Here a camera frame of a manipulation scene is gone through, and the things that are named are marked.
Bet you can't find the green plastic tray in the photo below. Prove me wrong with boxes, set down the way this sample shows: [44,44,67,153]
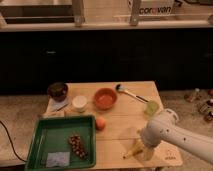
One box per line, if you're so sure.
[25,115,96,171]

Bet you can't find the blue grey sponge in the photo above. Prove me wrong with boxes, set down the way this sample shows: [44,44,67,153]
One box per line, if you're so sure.
[46,152,70,167]

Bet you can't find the white cup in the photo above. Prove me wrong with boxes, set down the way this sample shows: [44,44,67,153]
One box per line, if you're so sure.
[72,95,87,112]

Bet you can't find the black cable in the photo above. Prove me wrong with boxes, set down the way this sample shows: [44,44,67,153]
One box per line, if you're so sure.
[0,120,27,164]

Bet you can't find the dark brown bowl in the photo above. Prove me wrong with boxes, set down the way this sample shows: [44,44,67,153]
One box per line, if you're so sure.
[47,82,68,102]

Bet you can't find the red bowl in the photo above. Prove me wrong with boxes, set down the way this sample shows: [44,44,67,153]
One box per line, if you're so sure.
[93,88,117,110]

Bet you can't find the orange fruit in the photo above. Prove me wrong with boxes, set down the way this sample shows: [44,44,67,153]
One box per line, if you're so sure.
[95,117,106,131]

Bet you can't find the green cup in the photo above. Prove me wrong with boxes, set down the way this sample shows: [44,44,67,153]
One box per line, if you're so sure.
[144,101,159,116]

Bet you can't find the yellow banana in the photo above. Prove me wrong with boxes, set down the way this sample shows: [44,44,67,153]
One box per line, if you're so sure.
[123,140,144,159]

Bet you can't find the red grape bunch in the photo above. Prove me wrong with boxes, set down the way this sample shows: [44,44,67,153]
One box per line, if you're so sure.
[68,135,87,159]

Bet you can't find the white cloth with knife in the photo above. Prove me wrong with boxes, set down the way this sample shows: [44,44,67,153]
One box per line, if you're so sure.
[46,99,69,112]

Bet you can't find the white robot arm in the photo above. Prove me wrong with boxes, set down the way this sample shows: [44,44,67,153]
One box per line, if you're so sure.
[140,108,213,165]

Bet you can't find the cardboard box with lettering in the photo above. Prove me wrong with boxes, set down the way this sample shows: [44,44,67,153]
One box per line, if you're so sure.
[126,0,176,16]

